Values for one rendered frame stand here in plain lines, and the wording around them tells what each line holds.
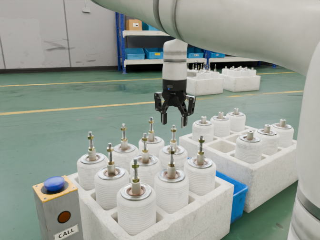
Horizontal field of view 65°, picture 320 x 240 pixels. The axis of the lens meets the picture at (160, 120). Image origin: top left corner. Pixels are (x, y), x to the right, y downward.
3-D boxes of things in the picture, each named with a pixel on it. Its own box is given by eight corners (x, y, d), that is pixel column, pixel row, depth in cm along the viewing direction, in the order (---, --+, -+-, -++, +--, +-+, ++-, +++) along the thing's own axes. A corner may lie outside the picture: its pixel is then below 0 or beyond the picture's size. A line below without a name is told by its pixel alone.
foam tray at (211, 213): (229, 232, 82) (234, 185, 77) (131, 311, 58) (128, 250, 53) (155, 183, 111) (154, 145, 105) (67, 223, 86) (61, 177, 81)
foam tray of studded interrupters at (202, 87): (222, 93, 302) (224, 78, 297) (195, 95, 287) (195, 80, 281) (204, 87, 336) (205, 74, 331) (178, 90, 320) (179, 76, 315)
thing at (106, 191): (95, 222, 77) (90, 169, 71) (125, 212, 81) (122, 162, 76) (103, 243, 69) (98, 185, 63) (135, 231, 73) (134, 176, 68)
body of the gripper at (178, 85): (156, 76, 76) (156, 106, 78) (182, 78, 72) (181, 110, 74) (168, 74, 82) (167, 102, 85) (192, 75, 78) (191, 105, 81)
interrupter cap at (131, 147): (113, 155, 81) (113, 153, 81) (113, 145, 88) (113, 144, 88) (136, 153, 83) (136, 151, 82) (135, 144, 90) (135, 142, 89)
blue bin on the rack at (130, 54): (122, 58, 527) (121, 47, 520) (139, 57, 538) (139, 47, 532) (126, 60, 482) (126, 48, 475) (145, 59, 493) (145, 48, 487)
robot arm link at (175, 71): (197, 76, 81) (198, 56, 79) (183, 81, 72) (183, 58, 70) (172, 75, 85) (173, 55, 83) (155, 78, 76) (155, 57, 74)
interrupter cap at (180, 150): (189, 152, 83) (189, 150, 83) (170, 157, 79) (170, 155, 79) (175, 145, 89) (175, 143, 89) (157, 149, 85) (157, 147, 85)
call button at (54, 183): (68, 189, 51) (67, 181, 51) (48, 197, 49) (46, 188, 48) (61, 181, 54) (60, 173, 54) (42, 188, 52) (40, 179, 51)
